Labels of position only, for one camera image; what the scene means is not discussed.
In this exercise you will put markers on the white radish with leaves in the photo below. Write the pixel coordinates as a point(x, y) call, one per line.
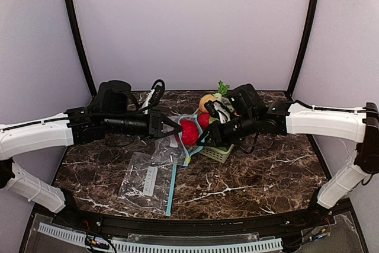
point(221, 91)

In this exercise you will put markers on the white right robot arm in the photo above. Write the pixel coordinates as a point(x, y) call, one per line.
point(251, 115)

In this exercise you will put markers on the round red fruit toy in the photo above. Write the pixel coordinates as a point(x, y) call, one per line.
point(204, 120)

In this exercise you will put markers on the yellow peach toy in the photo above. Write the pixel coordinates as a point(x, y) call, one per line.
point(205, 99)

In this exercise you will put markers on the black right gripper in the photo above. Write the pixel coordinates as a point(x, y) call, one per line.
point(217, 134)

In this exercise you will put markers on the light blue cable duct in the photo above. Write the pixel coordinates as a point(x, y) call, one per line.
point(154, 243)

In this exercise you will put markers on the black right frame post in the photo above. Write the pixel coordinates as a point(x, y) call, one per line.
point(308, 24)

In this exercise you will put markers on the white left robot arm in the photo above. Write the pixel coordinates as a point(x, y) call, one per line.
point(113, 110)

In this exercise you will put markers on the pale green perforated basket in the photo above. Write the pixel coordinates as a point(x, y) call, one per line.
point(218, 154)

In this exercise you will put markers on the black frame post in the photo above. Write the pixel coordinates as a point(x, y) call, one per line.
point(308, 24)
point(76, 34)

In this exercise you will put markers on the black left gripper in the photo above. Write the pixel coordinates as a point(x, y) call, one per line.
point(154, 124)

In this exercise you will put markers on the clear zip bag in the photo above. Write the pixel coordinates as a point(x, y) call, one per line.
point(171, 150)
point(148, 183)

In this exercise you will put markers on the black table edge rail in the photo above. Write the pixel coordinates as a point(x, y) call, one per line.
point(287, 225)

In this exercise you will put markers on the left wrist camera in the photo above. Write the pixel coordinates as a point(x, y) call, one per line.
point(153, 98)

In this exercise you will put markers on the black left frame post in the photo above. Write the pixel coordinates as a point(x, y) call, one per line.
point(76, 34)

